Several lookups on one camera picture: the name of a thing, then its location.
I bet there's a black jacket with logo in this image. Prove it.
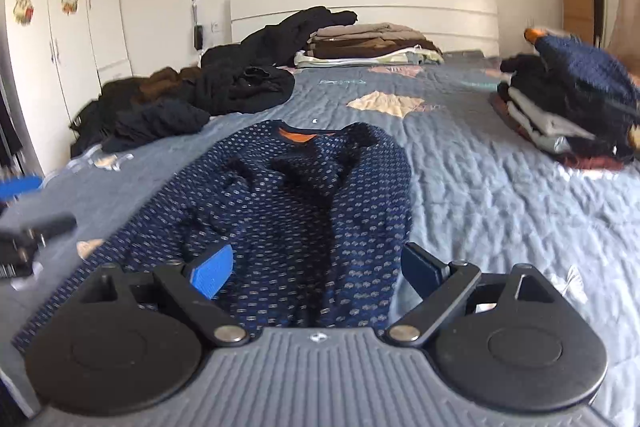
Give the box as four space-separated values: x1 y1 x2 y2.
70 99 116 158

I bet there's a white headboard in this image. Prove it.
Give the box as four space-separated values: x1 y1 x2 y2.
230 0 501 58

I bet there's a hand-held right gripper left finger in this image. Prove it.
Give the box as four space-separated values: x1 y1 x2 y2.
82 244 249 348

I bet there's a grey-blue printed quilt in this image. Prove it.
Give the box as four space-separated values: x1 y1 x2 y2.
0 52 640 427

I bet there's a brown coat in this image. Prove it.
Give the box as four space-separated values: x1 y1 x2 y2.
100 67 201 105

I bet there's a stack of folded brown clothes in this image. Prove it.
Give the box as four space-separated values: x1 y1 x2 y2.
294 22 443 68

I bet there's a navy patterned pajama top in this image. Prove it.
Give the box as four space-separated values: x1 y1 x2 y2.
10 119 413 353

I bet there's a black coat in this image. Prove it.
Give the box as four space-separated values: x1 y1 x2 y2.
200 6 358 68

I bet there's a dark navy garment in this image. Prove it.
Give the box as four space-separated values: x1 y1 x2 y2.
102 99 211 152

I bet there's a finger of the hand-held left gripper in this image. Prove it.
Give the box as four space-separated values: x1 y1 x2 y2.
15 214 78 242
0 176 45 204

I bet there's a stack of folded mixed clothes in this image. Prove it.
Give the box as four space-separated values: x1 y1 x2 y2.
490 54 640 170

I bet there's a white wardrobe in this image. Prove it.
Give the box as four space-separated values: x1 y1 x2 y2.
0 0 133 178

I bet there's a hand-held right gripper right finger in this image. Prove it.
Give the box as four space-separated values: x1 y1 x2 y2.
384 243 566 348

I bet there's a folded navy patterned garment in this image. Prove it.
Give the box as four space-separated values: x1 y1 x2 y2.
524 27 640 108

